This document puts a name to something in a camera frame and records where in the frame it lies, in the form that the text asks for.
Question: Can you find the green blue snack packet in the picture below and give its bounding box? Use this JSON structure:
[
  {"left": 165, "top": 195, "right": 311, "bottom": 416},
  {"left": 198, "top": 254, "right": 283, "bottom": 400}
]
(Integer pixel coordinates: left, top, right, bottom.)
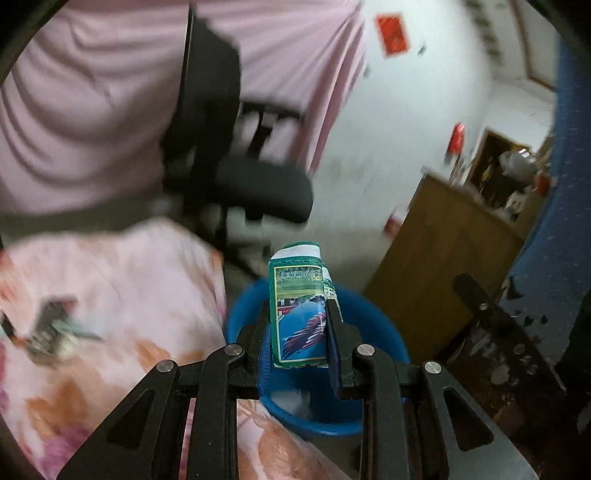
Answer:
[{"left": 269, "top": 242, "right": 338, "bottom": 369}]

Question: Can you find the grey wrapper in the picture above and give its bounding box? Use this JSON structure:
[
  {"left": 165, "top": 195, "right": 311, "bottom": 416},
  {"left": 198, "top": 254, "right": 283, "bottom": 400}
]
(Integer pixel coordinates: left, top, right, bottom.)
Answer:
[{"left": 1, "top": 297, "right": 104, "bottom": 366}]

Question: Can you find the blue plastic basin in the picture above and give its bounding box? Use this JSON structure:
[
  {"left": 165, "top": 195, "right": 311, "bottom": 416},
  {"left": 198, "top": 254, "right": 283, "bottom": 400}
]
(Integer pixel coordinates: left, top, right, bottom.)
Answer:
[{"left": 224, "top": 279, "right": 411, "bottom": 439}]

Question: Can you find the blue starry curtain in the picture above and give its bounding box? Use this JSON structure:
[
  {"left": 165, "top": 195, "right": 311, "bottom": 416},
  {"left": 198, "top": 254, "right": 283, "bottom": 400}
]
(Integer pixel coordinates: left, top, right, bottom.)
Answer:
[{"left": 500, "top": 41, "right": 590, "bottom": 364}]

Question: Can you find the floral pink quilt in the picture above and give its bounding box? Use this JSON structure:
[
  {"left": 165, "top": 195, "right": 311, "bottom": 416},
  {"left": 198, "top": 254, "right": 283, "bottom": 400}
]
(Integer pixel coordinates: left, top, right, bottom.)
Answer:
[{"left": 0, "top": 218, "right": 352, "bottom": 480}]

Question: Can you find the wooden cabinet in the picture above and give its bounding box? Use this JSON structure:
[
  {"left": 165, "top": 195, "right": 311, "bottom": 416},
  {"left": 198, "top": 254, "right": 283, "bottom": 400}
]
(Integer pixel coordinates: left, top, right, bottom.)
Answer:
[{"left": 363, "top": 174, "right": 525, "bottom": 363}]

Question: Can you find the black office chair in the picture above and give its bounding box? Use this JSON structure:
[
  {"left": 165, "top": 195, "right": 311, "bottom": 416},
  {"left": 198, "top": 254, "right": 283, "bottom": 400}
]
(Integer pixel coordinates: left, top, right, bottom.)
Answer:
[{"left": 160, "top": 6, "right": 314, "bottom": 279}]

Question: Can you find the pink hanging sheet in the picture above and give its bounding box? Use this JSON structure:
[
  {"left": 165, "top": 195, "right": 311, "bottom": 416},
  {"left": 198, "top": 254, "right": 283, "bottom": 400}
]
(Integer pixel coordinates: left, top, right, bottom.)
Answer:
[{"left": 1, "top": 1, "right": 366, "bottom": 215}]

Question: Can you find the red hanging wall ornament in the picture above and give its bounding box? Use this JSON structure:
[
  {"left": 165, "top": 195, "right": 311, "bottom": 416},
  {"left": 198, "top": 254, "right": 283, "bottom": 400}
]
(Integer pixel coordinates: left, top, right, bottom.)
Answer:
[{"left": 447, "top": 122, "right": 466, "bottom": 155}]

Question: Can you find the red diamond wall decoration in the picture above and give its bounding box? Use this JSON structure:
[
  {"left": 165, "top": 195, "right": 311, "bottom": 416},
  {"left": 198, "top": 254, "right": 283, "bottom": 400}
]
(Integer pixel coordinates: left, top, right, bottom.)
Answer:
[{"left": 376, "top": 14, "right": 411, "bottom": 57}]

